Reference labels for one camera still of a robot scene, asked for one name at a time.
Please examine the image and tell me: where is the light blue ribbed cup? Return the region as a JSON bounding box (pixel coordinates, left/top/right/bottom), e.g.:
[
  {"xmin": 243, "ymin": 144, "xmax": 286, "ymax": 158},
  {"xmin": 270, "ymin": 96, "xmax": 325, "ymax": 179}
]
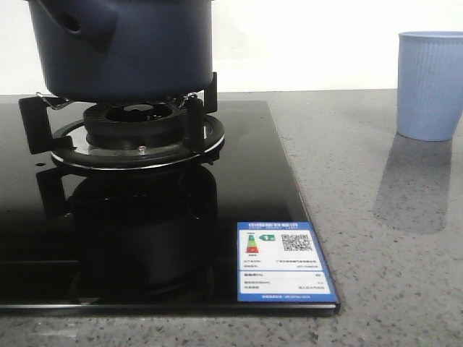
[{"xmin": 396, "ymin": 31, "xmax": 462, "ymax": 142}]

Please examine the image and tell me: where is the black pot support grate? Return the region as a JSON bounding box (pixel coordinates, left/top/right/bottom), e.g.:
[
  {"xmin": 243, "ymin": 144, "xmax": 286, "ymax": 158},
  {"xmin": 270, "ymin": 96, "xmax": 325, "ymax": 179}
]
[{"xmin": 18, "ymin": 77, "xmax": 225, "ymax": 171}]

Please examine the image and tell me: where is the dark blue cooking pot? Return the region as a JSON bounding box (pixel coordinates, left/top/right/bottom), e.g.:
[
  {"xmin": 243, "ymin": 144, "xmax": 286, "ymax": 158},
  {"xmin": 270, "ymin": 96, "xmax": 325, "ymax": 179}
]
[{"xmin": 28, "ymin": 1, "xmax": 213, "ymax": 103}]

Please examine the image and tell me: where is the blue energy label sticker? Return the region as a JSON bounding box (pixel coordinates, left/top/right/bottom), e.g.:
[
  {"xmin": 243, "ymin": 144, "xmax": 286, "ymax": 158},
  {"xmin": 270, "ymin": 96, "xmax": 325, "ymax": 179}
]
[{"xmin": 237, "ymin": 221, "xmax": 339, "ymax": 307}]

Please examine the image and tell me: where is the black burner head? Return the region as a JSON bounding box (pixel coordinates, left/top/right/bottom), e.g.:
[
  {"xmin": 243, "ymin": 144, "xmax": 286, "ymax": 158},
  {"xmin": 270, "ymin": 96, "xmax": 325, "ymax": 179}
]
[{"xmin": 83, "ymin": 103, "xmax": 187, "ymax": 150}]

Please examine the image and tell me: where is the black glass gas stove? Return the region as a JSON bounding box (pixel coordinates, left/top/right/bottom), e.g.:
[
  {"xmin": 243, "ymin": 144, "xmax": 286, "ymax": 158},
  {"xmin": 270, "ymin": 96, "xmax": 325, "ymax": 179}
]
[{"xmin": 1, "ymin": 99, "xmax": 340, "ymax": 316}]

